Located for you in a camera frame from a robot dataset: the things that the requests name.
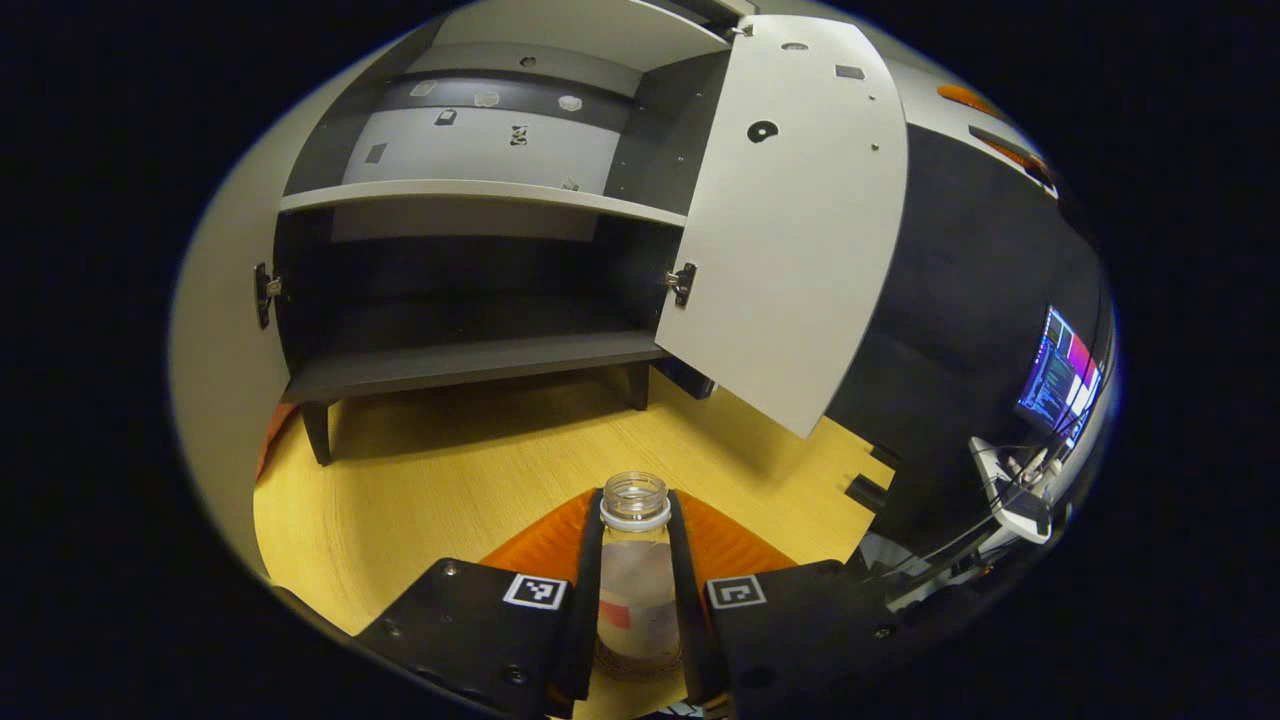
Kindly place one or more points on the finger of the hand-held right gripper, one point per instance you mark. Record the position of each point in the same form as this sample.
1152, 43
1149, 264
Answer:
970, 100
1010, 150

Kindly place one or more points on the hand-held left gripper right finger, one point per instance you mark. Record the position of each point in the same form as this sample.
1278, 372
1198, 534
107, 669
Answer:
690, 620

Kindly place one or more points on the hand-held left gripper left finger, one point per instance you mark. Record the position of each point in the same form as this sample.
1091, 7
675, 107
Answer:
588, 600

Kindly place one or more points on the clear plastic bottle pink label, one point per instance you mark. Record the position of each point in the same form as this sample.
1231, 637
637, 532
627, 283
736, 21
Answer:
638, 570

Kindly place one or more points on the woven coaster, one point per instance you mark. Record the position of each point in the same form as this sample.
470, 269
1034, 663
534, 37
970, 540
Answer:
640, 678

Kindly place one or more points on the grey white cabinet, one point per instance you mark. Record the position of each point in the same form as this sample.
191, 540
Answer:
470, 365

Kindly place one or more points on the black backdrop cloth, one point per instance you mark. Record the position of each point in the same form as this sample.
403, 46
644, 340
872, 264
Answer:
960, 300

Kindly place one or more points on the black block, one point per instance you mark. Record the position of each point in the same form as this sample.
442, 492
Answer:
868, 493

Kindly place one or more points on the computer monitor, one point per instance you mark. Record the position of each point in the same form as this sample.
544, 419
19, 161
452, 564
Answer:
1060, 380

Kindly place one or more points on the small black box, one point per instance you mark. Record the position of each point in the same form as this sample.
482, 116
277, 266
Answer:
690, 380

